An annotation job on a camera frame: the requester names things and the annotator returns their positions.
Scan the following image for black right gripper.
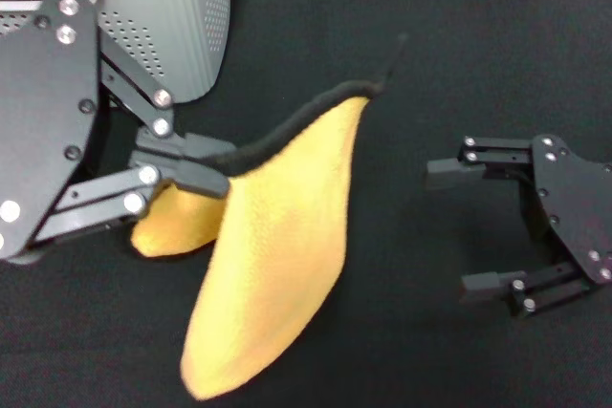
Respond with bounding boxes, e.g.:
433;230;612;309
424;134;612;319

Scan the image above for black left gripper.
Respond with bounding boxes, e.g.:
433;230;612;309
0;0;238;267

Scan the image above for grey perforated storage basket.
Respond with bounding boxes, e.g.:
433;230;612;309
0;0;233;104

